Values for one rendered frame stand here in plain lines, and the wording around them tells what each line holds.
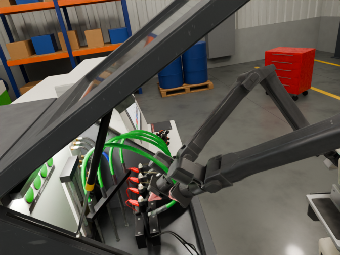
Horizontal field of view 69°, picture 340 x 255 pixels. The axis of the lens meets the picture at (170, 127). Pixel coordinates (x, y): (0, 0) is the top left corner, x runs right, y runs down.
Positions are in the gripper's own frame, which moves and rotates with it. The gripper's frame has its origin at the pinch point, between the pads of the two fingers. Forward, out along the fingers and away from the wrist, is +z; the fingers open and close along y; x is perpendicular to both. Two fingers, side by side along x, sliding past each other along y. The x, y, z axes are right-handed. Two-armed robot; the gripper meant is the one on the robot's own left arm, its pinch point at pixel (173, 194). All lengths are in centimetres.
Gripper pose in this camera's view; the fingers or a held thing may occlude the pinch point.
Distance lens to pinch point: 89.0
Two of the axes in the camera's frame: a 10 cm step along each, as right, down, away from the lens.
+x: 7.2, 6.9, 0.6
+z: -4.5, 4.0, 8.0
